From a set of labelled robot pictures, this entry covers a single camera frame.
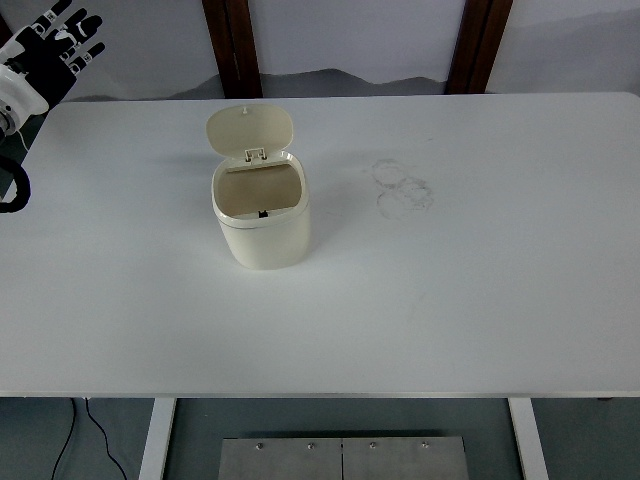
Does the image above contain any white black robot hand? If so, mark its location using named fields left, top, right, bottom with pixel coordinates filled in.
left=0, top=0, right=107, bottom=119

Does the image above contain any cream trash bin with lid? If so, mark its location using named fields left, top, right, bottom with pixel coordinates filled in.
left=204, top=104, right=312, bottom=272

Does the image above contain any white table leg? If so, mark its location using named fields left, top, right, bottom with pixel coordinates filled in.
left=137, top=397, right=178, bottom=480
left=508, top=397, right=551, bottom=480

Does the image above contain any grey metal plate with screws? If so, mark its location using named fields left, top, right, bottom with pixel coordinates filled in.
left=217, top=436, right=469, bottom=480

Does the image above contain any thin black floor cable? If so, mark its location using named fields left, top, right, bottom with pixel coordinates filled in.
left=81, top=397, right=130, bottom=480
left=52, top=397, right=78, bottom=480

